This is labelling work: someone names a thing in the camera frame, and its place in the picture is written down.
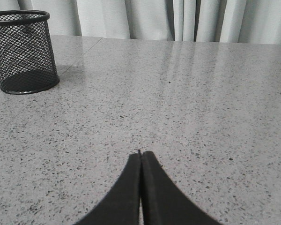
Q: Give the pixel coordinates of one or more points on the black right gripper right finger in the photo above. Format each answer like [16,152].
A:
[162,202]

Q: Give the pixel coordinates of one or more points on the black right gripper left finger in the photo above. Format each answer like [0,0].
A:
[121,204]

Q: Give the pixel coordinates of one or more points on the black mesh pen bucket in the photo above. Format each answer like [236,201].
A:
[27,62]

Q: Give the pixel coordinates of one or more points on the grey curtain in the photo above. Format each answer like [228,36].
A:
[228,21]

